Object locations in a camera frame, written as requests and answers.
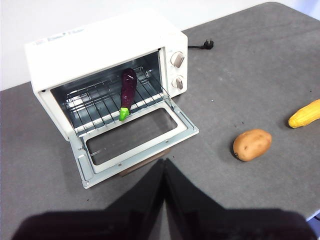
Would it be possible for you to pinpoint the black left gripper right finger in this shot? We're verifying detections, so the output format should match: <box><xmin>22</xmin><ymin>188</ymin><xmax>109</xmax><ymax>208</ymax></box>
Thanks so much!
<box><xmin>164</xmin><ymin>158</ymin><xmax>318</xmax><ymax>240</ymax></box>

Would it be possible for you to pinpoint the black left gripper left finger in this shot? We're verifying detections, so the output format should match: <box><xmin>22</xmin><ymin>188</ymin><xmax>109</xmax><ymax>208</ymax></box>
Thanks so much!
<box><xmin>11</xmin><ymin>158</ymin><xmax>167</xmax><ymax>240</ymax></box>

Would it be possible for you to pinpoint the purple eggplant green stem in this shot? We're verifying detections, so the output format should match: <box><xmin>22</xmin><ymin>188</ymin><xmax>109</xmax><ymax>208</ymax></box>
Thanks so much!
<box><xmin>118</xmin><ymin>67</ymin><xmax>138</xmax><ymax>122</ymax></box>

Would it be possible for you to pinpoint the white oven knob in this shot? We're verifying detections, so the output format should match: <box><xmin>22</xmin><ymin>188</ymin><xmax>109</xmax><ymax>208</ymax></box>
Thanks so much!
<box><xmin>170</xmin><ymin>51</ymin><xmax>186</xmax><ymax>69</ymax></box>
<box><xmin>171</xmin><ymin>74</ymin><xmax>187</xmax><ymax>91</ymax></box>

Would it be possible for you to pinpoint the white Toshiba toaster oven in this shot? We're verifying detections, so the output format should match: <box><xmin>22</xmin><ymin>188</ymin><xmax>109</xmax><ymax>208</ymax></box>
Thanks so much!
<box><xmin>24</xmin><ymin>11</ymin><xmax>189</xmax><ymax>142</ymax></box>

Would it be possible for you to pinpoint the brown potato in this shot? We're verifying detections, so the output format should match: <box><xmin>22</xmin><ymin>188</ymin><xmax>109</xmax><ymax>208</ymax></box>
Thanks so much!
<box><xmin>232</xmin><ymin>128</ymin><xmax>273</xmax><ymax>163</ymax></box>

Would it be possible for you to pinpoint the yellow corn cob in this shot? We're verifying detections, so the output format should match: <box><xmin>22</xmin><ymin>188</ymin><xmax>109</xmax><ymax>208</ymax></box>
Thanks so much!
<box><xmin>288</xmin><ymin>99</ymin><xmax>320</xmax><ymax>129</ymax></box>

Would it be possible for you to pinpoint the wire oven rack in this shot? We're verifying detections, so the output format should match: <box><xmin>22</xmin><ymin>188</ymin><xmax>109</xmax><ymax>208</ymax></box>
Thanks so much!
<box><xmin>65</xmin><ymin>65</ymin><xmax>167</xmax><ymax>131</ymax></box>

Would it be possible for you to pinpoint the black power cable with plug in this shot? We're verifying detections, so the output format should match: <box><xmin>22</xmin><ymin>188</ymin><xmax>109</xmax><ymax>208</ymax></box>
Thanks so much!
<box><xmin>187</xmin><ymin>38</ymin><xmax>215</xmax><ymax>51</ymax></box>

